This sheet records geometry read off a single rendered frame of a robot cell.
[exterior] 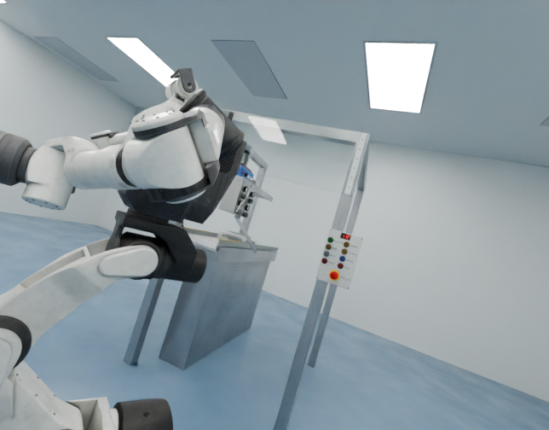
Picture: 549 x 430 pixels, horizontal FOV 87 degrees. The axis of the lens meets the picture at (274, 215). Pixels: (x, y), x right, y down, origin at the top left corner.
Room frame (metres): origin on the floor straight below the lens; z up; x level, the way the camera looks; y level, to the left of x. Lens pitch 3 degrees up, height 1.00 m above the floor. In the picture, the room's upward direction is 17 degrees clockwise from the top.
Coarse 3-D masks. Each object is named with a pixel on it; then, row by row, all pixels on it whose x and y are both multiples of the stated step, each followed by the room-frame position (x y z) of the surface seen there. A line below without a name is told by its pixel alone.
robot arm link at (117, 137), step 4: (100, 132) 1.12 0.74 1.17; (104, 132) 1.12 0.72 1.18; (108, 132) 1.14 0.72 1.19; (112, 132) 1.13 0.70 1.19; (116, 132) 1.13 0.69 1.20; (120, 132) 1.14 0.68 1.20; (124, 132) 1.09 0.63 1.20; (92, 136) 1.12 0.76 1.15; (96, 136) 1.11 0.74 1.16; (100, 136) 1.12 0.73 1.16; (104, 136) 1.12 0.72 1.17; (108, 136) 1.13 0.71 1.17; (112, 136) 1.12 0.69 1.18; (116, 136) 1.11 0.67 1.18; (120, 136) 1.09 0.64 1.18; (124, 136) 1.07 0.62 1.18; (112, 140) 1.12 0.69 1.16; (116, 140) 1.10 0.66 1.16; (120, 140) 1.09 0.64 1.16; (112, 144) 1.12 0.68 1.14; (116, 144) 1.11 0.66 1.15
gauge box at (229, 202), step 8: (232, 184) 1.77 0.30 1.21; (240, 184) 1.76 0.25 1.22; (232, 192) 1.77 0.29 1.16; (240, 192) 1.77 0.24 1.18; (224, 200) 1.78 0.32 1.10; (232, 200) 1.76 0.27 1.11; (224, 208) 1.77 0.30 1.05; (232, 208) 1.76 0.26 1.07; (240, 208) 1.84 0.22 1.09; (240, 216) 1.94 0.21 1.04
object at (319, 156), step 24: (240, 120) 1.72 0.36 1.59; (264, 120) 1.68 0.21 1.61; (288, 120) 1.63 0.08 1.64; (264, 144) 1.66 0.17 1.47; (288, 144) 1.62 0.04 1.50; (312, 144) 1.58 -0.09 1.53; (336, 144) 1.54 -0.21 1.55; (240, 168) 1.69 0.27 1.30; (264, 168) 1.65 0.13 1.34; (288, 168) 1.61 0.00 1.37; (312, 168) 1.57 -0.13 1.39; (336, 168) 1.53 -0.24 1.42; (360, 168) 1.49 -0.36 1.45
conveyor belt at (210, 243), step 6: (192, 240) 1.84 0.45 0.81; (198, 240) 1.83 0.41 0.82; (204, 240) 1.83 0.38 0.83; (210, 240) 1.95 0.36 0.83; (216, 240) 2.09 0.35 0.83; (198, 246) 1.84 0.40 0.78; (204, 246) 1.81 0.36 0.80; (210, 246) 1.80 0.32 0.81; (216, 246) 1.79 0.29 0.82; (222, 246) 1.86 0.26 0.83; (228, 246) 1.95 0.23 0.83; (216, 252) 1.80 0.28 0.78
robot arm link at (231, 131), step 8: (208, 96) 0.67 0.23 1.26; (200, 104) 0.63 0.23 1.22; (208, 104) 0.64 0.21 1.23; (216, 112) 0.61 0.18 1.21; (224, 120) 0.67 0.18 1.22; (224, 128) 0.67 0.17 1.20; (232, 128) 0.69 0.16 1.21; (224, 136) 0.68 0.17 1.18; (232, 136) 0.68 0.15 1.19; (224, 144) 0.68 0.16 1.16
